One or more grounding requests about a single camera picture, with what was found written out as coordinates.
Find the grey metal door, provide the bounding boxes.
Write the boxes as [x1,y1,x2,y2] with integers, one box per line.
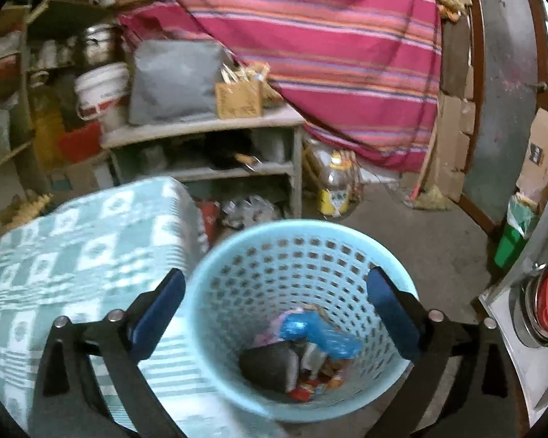
[459,0,548,233]

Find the wooden curved shelf unit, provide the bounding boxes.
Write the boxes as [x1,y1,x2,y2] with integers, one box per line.
[0,0,119,183]

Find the white plastic bucket with handle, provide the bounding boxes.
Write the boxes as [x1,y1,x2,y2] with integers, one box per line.
[74,61,131,122]

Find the bundle of chopsticks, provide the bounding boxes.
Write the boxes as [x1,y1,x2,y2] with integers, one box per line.
[221,61,270,85]

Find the black packet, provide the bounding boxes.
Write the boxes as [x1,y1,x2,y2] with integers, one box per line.
[240,342,302,393]

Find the metal cooking pot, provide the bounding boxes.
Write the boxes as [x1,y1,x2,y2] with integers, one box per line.
[80,23,119,69]

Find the light blue plastic basket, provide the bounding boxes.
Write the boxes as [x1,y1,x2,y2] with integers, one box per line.
[183,219,421,423]

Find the wooden rolling pin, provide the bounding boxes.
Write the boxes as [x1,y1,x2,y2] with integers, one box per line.
[231,153,262,169]

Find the clear plastic oil bottle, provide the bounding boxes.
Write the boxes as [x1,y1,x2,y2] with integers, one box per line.
[317,148,361,217]

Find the crumpled silver foil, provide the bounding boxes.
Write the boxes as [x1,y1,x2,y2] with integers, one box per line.
[221,195,281,231]

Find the grey cushion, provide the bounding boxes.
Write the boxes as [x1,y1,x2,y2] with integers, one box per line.
[129,39,227,125]

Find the yellow chopstick holder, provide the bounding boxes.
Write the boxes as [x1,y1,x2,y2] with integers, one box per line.
[214,80,263,119]

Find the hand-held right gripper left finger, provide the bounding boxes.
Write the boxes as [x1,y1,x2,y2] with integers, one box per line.
[31,268,187,438]

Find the cardboard panels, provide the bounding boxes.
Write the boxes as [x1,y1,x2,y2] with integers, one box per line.
[431,0,478,204]

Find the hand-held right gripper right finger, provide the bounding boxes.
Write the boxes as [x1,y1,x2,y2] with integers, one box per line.
[363,265,519,438]

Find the yellow egg carton tray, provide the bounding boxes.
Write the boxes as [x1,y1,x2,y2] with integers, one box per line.
[9,192,56,226]

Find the cardboard box with blue label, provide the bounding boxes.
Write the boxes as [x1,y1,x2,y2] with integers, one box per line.
[46,160,115,192]

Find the pink snack packet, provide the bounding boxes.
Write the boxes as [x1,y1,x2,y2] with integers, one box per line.
[256,312,293,347]

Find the pink striped cloth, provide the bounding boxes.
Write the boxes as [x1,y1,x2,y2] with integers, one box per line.
[114,0,444,172]

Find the straw broom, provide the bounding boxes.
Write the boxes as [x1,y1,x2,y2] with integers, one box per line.
[411,132,450,211]

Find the brown cardboard box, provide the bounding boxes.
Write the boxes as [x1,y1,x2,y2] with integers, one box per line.
[516,108,548,211]

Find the green bin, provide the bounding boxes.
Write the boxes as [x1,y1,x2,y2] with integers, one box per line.
[494,194,540,270]

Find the green checkered tablecloth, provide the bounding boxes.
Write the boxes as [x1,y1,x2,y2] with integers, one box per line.
[0,177,275,438]

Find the blue plastic bag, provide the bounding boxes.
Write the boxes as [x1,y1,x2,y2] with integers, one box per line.
[278,312,364,359]

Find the yellow oil jug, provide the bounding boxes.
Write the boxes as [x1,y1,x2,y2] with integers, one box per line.
[34,96,69,169]

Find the red plastic basket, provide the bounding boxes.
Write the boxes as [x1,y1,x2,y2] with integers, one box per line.
[57,125,103,162]

